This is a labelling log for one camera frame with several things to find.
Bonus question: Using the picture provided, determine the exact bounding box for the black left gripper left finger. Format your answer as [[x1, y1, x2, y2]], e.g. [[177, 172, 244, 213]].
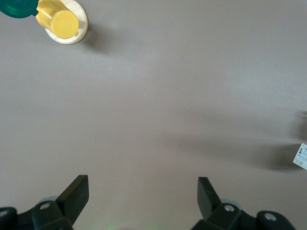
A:
[[0, 174, 90, 230]]

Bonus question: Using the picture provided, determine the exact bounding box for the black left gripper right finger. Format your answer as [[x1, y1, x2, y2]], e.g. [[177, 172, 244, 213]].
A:
[[190, 176, 295, 230]]

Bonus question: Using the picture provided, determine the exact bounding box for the blue milk carton green cap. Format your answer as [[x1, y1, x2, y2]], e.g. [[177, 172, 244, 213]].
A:
[[293, 143, 307, 171]]

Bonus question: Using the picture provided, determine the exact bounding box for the yellow plastic cup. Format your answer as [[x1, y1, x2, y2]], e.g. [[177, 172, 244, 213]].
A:
[[35, 0, 80, 39]]

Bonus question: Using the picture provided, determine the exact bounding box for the round wooden cup stand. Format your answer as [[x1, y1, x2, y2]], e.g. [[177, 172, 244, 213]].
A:
[[44, 0, 88, 46]]

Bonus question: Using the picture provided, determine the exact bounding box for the dark green plastic cup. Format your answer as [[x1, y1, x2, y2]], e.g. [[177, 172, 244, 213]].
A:
[[0, 0, 39, 19]]

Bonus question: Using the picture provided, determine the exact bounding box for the brown table cover sheet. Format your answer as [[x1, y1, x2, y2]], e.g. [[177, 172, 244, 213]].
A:
[[0, 0, 307, 230]]

